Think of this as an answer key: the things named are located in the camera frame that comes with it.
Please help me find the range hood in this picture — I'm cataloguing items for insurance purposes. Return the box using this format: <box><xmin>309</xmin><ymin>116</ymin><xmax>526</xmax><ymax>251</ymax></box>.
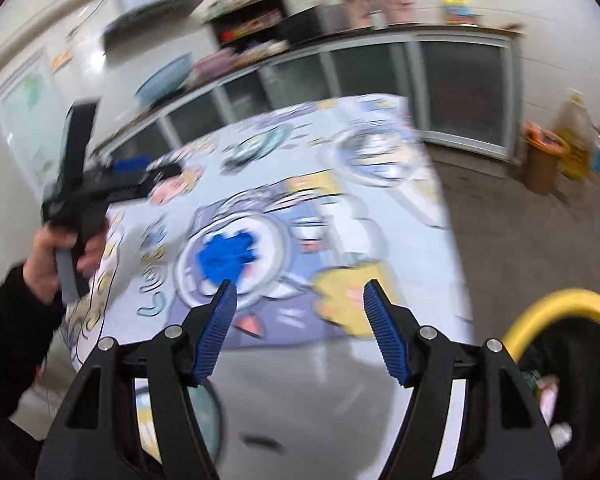
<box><xmin>102</xmin><ymin>0</ymin><xmax>213</xmax><ymax>43</ymax></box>

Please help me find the blue cloth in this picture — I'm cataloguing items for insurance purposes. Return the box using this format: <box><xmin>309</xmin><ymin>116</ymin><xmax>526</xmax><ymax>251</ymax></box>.
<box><xmin>198</xmin><ymin>231</ymin><xmax>261</xmax><ymax>288</ymax></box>

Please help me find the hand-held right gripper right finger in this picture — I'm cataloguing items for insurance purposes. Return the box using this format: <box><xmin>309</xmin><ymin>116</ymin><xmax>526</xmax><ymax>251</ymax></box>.
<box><xmin>362</xmin><ymin>279</ymin><xmax>563</xmax><ymax>480</ymax></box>

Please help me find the pink plastic basin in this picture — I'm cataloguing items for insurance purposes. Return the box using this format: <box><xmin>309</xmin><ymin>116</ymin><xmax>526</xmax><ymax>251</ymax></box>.
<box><xmin>192</xmin><ymin>50</ymin><xmax>236</xmax><ymax>82</ymax></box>

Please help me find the framed flower picture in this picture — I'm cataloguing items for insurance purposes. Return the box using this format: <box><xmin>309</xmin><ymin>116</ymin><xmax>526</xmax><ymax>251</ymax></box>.
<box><xmin>0</xmin><ymin>67</ymin><xmax>68</xmax><ymax>183</ymax></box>

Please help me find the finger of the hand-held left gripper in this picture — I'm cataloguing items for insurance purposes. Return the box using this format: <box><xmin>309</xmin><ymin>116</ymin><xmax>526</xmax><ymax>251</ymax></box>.
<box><xmin>105</xmin><ymin>182</ymin><xmax>154</xmax><ymax>201</ymax></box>
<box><xmin>107</xmin><ymin>157</ymin><xmax>182</xmax><ymax>184</ymax></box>

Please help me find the cartoon printed tablecloth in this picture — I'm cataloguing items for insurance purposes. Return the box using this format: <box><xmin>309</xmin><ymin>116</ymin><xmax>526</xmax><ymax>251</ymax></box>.
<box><xmin>62</xmin><ymin>94</ymin><xmax>478</xmax><ymax>480</ymax></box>

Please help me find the dark spice shelf rack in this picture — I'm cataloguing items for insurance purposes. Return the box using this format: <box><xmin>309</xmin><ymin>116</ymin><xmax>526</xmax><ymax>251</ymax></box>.
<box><xmin>205</xmin><ymin>0</ymin><xmax>288</xmax><ymax>56</ymax></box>

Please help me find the person's left forearm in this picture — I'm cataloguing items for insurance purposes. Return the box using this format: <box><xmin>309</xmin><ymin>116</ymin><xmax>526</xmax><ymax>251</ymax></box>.
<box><xmin>0</xmin><ymin>264</ymin><xmax>67</xmax><ymax>421</ymax></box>

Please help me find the person's left hand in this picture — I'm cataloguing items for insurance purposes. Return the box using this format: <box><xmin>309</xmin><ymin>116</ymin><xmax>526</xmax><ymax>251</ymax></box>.
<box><xmin>24</xmin><ymin>225</ymin><xmax>109</xmax><ymax>304</ymax></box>

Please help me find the black microwave oven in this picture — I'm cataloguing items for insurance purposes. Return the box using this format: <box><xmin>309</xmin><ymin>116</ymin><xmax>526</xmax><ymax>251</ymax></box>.
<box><xmin>280</xmin><ymin>10</ymin><xmax>327</xmax><ymax>47</ymax></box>

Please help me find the yellow cooking oil bottle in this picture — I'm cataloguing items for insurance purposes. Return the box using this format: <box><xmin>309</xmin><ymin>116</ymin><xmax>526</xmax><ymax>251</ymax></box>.
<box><xmin>555</xmin><ymin>92</ymin><xmax>599</xmax><ymax>181</ymax></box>

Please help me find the yellow rimmed trash bin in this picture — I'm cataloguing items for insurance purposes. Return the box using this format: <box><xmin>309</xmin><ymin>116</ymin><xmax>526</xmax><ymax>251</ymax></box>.
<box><xmin>500</xmin><ymin>287</ymin><xmax>600</xmax><ymax>480</ymax></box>

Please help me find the glass door counter cabinet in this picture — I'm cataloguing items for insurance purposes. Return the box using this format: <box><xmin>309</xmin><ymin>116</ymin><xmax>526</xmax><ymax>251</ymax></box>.
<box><xmin>95</xmin><ymin>25</ymin><xmax>524</xmax><ymax>171</ymax></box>

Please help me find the plastic bag of food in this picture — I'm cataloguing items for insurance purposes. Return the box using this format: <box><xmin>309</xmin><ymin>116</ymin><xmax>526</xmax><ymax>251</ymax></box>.
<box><xmin>240</xmin><ymin>40</ymin><xmax>289</xmax><ymax>62</ymax></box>

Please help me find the colourful toy box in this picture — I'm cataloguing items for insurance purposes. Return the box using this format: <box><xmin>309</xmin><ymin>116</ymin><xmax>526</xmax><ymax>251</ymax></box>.
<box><xmin>440</xmin><ymin>0</ymin><xmax>476</xmax><ymax>25</ymax></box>

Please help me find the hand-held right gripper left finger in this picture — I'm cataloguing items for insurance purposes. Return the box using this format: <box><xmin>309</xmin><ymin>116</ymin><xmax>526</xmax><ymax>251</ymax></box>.
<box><xmin>35</xmin><ymin>279</ymin><xmax>238</xmax><ymax>480</ymax></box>

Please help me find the brown bucket with orange top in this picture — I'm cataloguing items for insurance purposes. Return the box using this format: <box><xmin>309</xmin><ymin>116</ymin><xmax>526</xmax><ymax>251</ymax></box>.
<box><xmin>522</xmin><ymin>121</ymin><xmax>570</xmax><ymax>196</ymax></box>

